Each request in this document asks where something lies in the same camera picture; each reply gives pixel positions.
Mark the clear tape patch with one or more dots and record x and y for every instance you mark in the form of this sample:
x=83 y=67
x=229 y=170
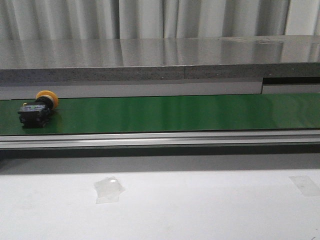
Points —
x=108 y=190
x=306 y=186

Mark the white conveyor back guard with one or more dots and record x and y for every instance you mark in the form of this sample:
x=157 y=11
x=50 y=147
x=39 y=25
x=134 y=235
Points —
x=146 y=88

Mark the clear tape patch right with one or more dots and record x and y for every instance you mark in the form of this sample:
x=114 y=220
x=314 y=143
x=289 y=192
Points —
x=306 y=186

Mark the aluminium conveyor front rail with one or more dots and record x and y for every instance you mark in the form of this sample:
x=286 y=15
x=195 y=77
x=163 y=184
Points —
x=192 y=138

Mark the clear tape patch left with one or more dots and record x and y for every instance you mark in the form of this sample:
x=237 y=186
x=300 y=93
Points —
x=108 y=190

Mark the yellow push button switch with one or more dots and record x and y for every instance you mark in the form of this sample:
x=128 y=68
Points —
x=37 y=114

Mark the white curtain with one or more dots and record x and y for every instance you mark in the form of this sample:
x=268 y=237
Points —
x=156 y=19

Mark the green conveyor belt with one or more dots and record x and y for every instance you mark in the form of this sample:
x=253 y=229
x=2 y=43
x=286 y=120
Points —
x=171 y=114

